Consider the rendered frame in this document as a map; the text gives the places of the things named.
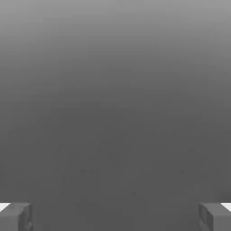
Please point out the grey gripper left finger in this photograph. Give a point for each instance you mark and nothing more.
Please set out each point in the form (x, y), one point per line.
(14, 216)

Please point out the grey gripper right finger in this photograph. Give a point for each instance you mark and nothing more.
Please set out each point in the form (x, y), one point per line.
(216, 216)

